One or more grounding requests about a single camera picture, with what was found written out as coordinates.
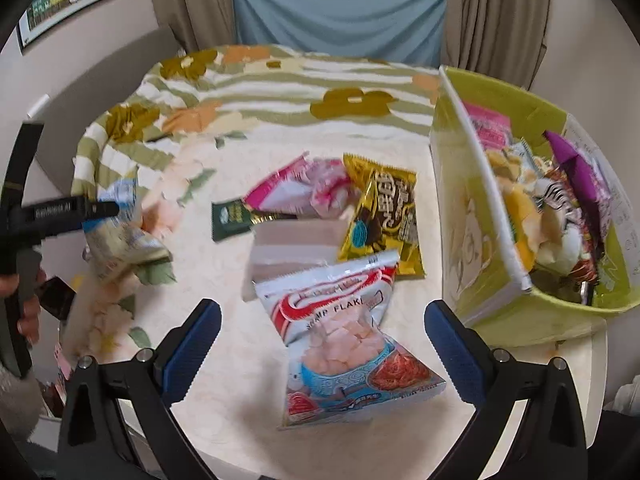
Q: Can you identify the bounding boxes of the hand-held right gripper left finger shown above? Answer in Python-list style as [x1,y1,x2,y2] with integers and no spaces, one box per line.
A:
[59,299,223,480]

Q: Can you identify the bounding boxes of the red yellow snack packet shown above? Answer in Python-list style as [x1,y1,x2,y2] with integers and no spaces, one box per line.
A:
[570,240,601,286]

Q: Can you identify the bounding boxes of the white red snack packet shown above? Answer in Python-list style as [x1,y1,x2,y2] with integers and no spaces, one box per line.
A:
[255,249,447,431]

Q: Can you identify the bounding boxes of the mauve flat snack pack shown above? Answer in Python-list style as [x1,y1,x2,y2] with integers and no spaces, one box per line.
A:
[241,220,351,303]

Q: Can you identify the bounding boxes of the pale grey cloth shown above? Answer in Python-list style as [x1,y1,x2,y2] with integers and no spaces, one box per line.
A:
[612,380,640,417]

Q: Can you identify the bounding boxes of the gold brown snack packet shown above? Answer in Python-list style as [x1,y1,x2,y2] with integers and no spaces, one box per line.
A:
[337,152,426,278]

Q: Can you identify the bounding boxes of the white folding table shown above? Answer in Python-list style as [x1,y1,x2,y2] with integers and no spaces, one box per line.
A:
[60,135,608,461]

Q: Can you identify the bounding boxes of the white orange snack packet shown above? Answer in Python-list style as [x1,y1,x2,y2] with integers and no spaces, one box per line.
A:
[535,210,581,273]

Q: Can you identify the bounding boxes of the pink white snack packet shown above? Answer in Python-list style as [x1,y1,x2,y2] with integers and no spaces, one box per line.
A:
[242,152,353,221]

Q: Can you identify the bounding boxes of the blue white snack packet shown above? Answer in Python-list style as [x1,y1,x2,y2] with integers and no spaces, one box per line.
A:
[510,139,556,181]

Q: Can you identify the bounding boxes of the beige blue snack packet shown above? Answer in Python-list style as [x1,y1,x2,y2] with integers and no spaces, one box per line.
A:
[82,179,173,283]

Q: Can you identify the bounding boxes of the dark green snack packet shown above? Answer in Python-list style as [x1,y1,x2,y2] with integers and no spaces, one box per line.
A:
[211,200,298,243]

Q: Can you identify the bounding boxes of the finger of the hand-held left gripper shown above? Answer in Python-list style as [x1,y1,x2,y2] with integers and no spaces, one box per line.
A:
[82,200,122,222]

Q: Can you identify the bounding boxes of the grey bed headboard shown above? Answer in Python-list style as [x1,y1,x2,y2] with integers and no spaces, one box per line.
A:
[32,25,183,181]

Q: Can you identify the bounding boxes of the green cardboard box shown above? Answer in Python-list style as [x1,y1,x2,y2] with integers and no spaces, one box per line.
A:
[429,65,640,348]

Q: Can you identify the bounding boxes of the dark rectangular object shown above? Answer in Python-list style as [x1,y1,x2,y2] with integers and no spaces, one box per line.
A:
[37,277,76,321]

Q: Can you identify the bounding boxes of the beige curtain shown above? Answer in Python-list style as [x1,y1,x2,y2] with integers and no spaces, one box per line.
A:
[145,0,241,56]
[440,0,551,93]

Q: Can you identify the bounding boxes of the light blue cloth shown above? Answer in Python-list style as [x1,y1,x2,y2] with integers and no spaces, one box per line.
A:
[231,0,450,68]

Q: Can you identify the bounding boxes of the pink paper items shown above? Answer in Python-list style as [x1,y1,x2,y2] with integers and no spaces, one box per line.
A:
[52,345,74,382]

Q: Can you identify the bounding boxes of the large pink snack packet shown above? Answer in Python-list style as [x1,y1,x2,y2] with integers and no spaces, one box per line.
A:
[465,102,513,153]

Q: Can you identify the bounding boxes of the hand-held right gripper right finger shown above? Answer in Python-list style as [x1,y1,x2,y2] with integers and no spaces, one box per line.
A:
[424,300,588,480]

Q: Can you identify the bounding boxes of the floral striped blanket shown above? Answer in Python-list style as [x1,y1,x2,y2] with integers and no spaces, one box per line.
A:
[70,44,443,201]

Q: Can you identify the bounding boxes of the person's left hand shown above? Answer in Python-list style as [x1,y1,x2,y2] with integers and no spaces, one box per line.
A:
[0,266,48,345]

